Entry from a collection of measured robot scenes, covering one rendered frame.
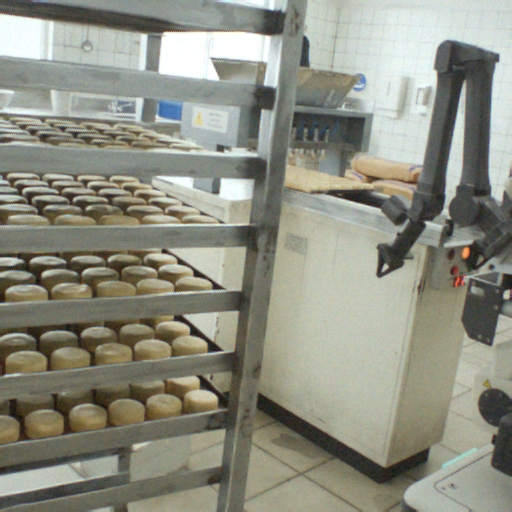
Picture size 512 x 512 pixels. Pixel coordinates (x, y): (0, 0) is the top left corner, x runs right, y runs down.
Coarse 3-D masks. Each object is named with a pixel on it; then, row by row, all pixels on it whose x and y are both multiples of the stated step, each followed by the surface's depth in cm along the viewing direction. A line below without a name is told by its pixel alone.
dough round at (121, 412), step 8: (120, 400) 96; (128, 400) 97; (112, 408) 94; (120, 408) 94; (128, 408) 94; (136, 408) 95; (144, 408) 95; (112, 416) 93; (120, 416) 92; (128, 416) 93; (136, 416) 93; (120, 424) 93
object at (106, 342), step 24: (0, 336) 93; (24, 336) 92; (48, 336) 93; (72, 336) 94; (96, 336) 95; (120, 336) 98; (144, 336) 97; (168, 336) 100; (0, 360) 88; (24, 360) 85; (48, 360) 90; (72, 360) 86; (96, 360) 90; (120, 360) 89
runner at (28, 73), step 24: (0, 72) 69; (24, 72) 71; (48, 72) 72; (72, 72) 73; (96, 72) 74; (120, 72) 76; (144, 72) 77; (144, 96) 78; (168, 96) 79; (192, 96) 81; (216, 96) 82; (240, 96) 84
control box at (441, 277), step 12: (468, 240) 216; (444, 252) 203; (456, 252) 208; (468, 252) 213; (444, 264) 205; (456, 264) 209; (468, 264) 214; (432, 276) 207; (444, 276) 207; (456, 276) 211; (432, 288) 207; (444, 288) 209
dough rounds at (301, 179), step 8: (288, 168) 276; (296, 168) 282; (304, 168) 282; (288, 176) 253; (296, 176) 256; (304, 176) 262; (312, 176) 261; (320, 176) 264; (328, 176) 268; (336, 176) 270; (288, 184) 242; (296, 184) 238; (304, 184) 238; (312, 184) 241; (320, 184) 241; (328, 184) 245; (336, 184) 247; (344, 184) 248; (352, 184) 252; (360, 184) 253; (368, 184) 256
